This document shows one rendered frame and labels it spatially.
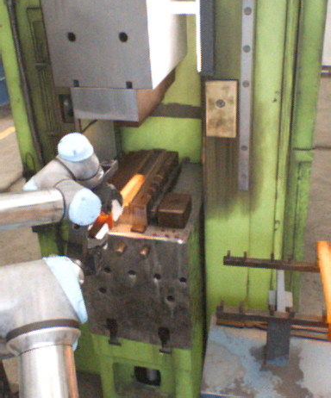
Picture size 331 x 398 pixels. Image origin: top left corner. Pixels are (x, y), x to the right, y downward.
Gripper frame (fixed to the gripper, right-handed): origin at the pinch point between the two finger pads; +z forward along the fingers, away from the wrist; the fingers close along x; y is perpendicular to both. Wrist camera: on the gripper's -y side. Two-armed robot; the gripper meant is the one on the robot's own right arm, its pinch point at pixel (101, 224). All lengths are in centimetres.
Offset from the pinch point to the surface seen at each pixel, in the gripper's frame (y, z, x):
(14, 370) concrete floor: 101, 28, -66
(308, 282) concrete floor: 100, 118, 61
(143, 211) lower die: 4.8, 17.2, 6.8
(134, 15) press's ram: -54, 16, 10
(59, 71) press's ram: -39.4, 16.3, -14.7
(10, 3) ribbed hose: -57, 28, -33
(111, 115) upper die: -26.8, 16.6, -0.2
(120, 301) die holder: 37.9, 11.9, -2.5
